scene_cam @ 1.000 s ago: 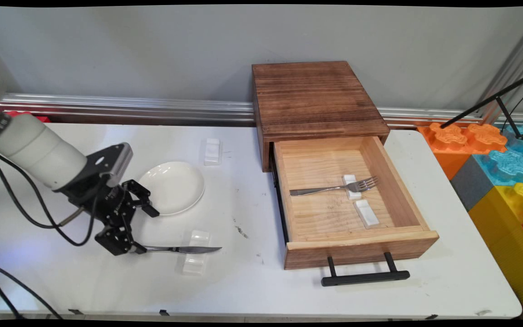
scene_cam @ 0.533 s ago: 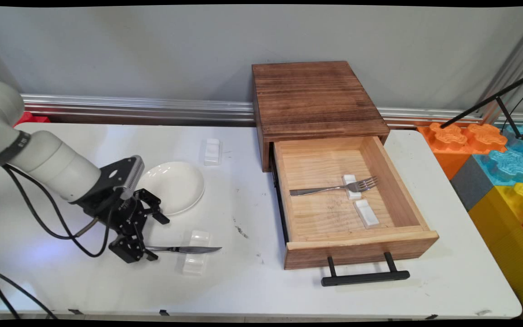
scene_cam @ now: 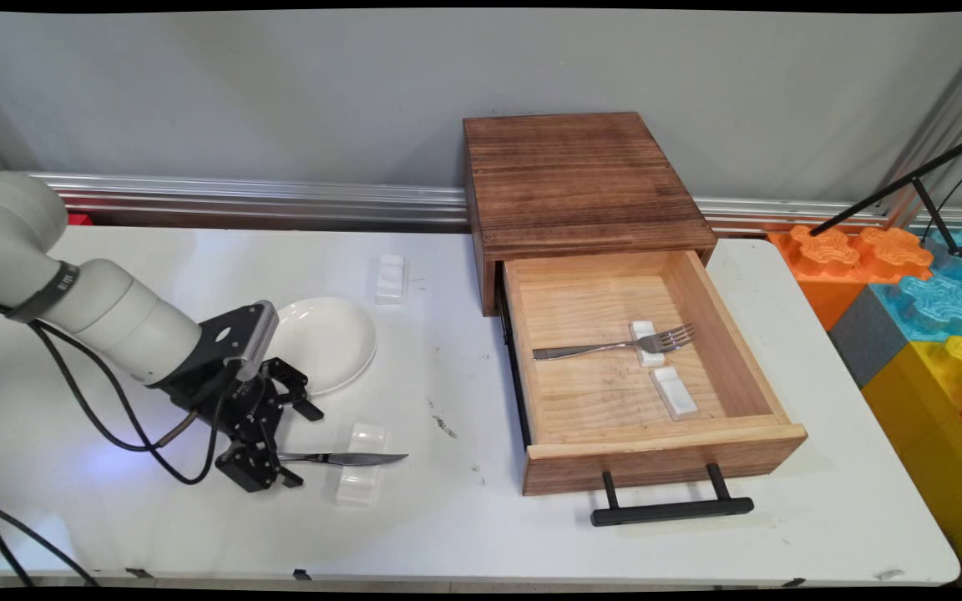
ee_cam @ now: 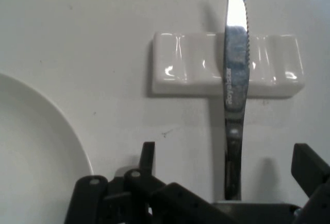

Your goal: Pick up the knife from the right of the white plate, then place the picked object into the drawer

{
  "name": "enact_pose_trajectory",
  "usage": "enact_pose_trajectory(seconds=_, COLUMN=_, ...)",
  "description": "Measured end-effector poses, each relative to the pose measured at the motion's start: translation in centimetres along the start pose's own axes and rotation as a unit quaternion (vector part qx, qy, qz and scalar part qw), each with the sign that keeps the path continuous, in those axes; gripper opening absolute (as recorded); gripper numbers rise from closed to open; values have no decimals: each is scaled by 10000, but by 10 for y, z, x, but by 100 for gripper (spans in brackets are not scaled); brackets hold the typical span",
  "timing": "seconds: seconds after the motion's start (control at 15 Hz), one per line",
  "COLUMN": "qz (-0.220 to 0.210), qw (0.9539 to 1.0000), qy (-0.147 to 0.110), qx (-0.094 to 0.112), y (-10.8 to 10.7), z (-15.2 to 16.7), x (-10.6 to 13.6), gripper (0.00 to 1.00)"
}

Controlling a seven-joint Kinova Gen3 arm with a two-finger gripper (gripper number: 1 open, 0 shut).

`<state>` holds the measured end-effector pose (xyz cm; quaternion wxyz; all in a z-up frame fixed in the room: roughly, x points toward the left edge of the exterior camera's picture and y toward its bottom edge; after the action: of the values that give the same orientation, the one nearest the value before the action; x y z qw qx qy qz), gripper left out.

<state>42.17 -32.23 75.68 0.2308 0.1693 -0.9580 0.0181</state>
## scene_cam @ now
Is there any orange foam block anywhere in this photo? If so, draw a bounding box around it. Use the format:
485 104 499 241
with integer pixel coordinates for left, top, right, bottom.
769 224 934 331

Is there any light wooden drawer black handle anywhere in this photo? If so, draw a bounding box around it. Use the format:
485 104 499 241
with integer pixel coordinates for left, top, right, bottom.
498 249 809 528

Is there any black strap on arm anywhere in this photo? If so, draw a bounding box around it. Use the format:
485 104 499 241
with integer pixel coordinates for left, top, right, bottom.
7 261 81 325

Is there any black cable thick plug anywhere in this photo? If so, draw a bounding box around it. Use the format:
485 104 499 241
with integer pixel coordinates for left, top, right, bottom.
0 296 198 587

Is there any white ceramic cutlery rest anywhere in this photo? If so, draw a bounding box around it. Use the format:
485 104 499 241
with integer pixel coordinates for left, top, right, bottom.
650 366 699 420
375 254 408 306
630 321 667 368
333 422 387 507

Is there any white round plate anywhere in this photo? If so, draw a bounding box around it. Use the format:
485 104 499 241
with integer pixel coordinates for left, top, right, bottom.
268 296 378 397

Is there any blue foam block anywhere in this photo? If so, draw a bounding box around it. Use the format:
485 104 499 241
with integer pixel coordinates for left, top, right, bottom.
869 227 962 343

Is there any aluminium rail along wall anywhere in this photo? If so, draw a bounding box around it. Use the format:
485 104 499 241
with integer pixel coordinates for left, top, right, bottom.
30 171 962 239

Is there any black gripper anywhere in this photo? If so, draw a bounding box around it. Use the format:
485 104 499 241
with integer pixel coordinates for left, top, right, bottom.
154 357 325 493

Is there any black tripod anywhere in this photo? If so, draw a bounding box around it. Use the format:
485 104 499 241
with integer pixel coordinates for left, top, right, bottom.
809 127 962 268

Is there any silver metal fork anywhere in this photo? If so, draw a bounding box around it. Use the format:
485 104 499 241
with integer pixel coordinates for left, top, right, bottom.
532 324 696 361

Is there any silver table knife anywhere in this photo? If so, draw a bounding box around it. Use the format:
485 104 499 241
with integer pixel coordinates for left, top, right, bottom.
279 452 409 467

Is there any grey wrist camera black bracket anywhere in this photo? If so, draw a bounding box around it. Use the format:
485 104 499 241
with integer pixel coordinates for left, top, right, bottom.
197 300 280 383

